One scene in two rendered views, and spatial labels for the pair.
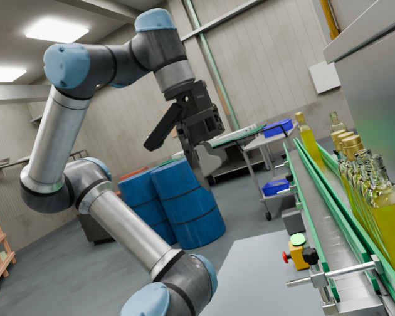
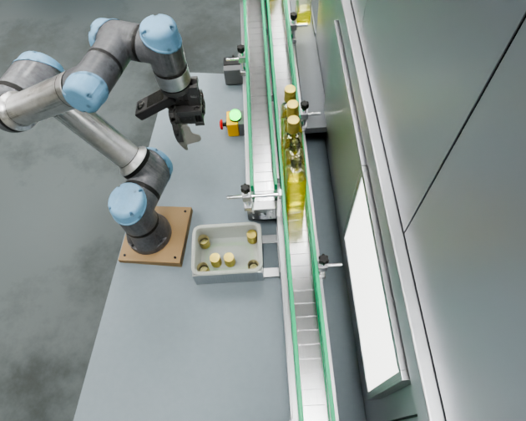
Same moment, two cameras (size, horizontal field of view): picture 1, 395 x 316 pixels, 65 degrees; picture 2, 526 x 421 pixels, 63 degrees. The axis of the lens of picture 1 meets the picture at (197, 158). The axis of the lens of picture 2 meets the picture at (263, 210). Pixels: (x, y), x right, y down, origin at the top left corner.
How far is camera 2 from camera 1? 81 cm
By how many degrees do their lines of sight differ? 57
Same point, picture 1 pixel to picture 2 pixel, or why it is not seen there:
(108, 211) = (78, 123)
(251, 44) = not seen: outside the picture
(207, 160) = (189, 136)
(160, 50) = (166, 68)
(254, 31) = not seen: outside the picture
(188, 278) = (154, 176)
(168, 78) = (169, 87)
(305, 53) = not seen: outside the picture
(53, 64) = (78, 100)
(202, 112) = (193, 111)
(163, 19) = (173, 43)
